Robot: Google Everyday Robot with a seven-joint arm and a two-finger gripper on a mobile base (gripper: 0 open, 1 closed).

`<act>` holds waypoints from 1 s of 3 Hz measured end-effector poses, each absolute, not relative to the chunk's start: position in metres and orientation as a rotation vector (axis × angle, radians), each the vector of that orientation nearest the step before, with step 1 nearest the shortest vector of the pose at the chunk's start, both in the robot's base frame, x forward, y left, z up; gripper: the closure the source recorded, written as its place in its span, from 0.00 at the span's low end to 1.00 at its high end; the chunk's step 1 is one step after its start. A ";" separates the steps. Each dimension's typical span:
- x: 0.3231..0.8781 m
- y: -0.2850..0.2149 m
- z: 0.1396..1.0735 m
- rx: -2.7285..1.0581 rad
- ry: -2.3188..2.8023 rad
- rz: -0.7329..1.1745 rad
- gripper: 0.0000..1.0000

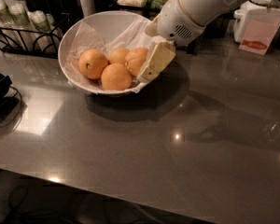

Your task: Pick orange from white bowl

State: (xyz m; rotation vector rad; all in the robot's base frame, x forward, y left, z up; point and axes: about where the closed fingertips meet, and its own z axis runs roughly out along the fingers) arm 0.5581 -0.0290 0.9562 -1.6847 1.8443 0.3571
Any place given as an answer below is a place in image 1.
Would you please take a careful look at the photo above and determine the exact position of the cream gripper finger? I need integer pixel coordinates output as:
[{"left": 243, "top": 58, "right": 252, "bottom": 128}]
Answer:
[{"left": 137, "top": 41, "right": 175, "bottom": 83}]

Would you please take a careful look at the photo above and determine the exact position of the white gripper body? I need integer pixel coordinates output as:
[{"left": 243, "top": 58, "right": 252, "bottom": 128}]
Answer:
[{"left": 145, "top": 0, "right": 205, "bottom": 47}]

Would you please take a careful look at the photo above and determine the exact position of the orange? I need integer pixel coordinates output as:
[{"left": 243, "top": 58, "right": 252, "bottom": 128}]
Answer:
[
  {"left": 107, "top": 47, "right": 130, "bottom": 64},
  {"left": 101, "top": 63, "right": 132, "bottom": 91},
  {"left": 125, "top": 48, "right": 148, "bottom": 77},
  {"left": 78, "top": 49, "right": 108, "bottom": 79}
]

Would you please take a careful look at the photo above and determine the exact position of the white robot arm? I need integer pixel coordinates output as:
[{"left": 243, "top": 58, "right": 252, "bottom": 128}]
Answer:
[{"left": 137, "top": 0, "right": 280, "bottom": 83}]

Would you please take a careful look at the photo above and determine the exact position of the white paper bowl liner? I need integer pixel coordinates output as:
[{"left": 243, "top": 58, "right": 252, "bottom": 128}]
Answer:
[{"left": 64, "top": 17, "right": 164, "bottom": 95}]

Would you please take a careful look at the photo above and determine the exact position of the white bowl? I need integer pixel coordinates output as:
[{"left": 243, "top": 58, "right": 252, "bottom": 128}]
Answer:
[{"left": 57, "top": 10, "right": 169, "bottom": 97}]

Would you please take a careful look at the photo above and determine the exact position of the black condiment shelf rack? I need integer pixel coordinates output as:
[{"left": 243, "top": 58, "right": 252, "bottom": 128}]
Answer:
[{"left": 117, "top": 0, "right": 198, "bottom": 54}]

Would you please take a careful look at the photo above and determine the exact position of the white cylindrical container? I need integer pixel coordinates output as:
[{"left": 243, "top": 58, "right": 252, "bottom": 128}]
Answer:
[{"left": 76, "top": 0, "right": 97, "bottom": 19}]

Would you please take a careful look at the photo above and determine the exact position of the right paper cup stack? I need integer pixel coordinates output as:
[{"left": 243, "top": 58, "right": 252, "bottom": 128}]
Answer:
[{"left": 29, "top": 10, "right": 58, "bottom": 54}]

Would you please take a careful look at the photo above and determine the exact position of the paper cup stack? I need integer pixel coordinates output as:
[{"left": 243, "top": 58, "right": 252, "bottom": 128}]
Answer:
[
  {"left": 29, "top": 10, "right": 58, "bottom": 54},
  {"left": 0, "top": 0, "right": 19, "bottom": 48},
  {"left": 9, "top": 3, "right": 35, "bottom": 51}
]

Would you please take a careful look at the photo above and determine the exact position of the middle paper cup stack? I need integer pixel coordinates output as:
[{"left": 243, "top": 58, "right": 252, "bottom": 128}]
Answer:
[{"left": 9, "top": 3, "right": 35, "bottom": 51}]

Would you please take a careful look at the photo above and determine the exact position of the left paper cup stack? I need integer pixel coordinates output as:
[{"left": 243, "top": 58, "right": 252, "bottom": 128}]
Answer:
[{"left": 0, "top": 0, "right": 19, "bottom": 48}]

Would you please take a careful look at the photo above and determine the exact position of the black wire cup rack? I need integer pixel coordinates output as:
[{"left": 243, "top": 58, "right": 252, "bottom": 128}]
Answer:
[{"left": 0, "top": 14, "right": 69, "bottom": 58}]

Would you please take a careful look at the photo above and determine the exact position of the black tray with wire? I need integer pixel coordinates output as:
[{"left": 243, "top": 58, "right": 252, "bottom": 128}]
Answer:
[{"left": 0, "top": 74, "right": 22, "bottom": 127}]

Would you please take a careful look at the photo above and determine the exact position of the black floor cable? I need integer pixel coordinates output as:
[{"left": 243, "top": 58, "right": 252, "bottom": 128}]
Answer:
[{"left": 1, "top": 184, "right": 82, "bottom": 224}]

